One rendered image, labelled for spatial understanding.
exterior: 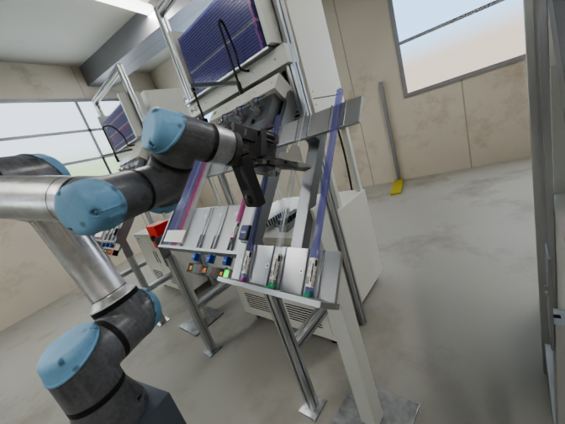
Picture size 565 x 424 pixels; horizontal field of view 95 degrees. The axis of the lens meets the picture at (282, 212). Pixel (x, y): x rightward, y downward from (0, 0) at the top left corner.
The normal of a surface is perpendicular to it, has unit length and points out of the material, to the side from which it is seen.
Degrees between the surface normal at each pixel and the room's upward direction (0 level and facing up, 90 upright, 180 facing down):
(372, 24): 90
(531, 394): 0
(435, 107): 90
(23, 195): 66
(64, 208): 90
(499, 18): 90
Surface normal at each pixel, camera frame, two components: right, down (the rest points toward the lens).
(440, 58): -0.44, 0.37
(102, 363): 0.92, -0.21
